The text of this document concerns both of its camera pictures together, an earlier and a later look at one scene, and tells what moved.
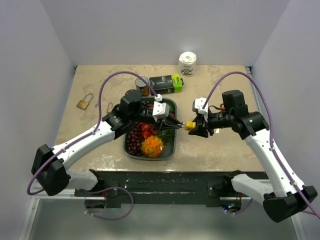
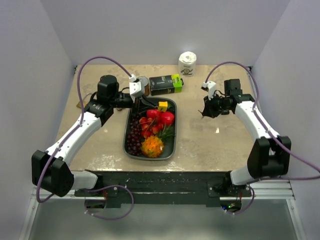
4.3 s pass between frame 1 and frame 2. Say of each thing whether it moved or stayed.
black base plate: stayed
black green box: stayed
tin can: stayed
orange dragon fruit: stayed
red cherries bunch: stayed
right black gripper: moved
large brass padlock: stayed
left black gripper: moved
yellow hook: moved
